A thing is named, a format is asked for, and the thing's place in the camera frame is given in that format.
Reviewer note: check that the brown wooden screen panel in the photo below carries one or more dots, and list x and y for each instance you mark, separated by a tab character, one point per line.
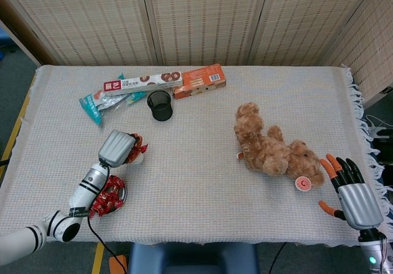
21	25

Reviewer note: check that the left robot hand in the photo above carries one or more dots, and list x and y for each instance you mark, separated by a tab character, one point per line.
118	148

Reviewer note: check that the teal silver snack bag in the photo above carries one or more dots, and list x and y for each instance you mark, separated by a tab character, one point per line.
104	103

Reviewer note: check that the blue chair seat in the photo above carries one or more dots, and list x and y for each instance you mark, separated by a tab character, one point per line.
184	261

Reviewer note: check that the white paper cup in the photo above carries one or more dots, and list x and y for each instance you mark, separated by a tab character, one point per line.
140	161

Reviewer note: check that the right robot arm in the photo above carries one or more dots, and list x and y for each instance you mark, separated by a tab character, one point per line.
371	252

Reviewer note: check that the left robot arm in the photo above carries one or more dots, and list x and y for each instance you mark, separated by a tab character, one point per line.
89	185

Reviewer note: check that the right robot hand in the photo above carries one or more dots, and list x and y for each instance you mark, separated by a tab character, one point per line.
359	203

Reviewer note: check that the blue object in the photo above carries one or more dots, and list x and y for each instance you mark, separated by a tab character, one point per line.
4	43

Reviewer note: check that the white woven tablecloth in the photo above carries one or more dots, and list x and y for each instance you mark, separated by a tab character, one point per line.
196	178

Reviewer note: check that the long white baking paper box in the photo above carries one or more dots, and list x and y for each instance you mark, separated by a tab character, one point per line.
138	82

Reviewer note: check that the black mesh pen holder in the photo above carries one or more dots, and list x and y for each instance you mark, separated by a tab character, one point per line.
162	111

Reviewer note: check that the red candy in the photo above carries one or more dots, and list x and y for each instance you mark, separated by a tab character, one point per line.
142	147

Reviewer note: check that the pile of red-wrapped candies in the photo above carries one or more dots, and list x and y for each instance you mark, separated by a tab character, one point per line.
110	198

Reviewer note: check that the woven folding screen panel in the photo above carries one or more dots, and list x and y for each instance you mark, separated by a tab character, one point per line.
205	19
86	19
307	19
371	49

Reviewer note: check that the orange cardboard box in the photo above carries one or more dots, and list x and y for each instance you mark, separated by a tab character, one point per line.
199	82

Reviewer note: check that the orange block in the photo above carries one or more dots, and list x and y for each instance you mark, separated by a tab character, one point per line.
119	263

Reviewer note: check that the brown plush teddy bear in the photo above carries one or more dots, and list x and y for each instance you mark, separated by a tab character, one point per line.
267	151

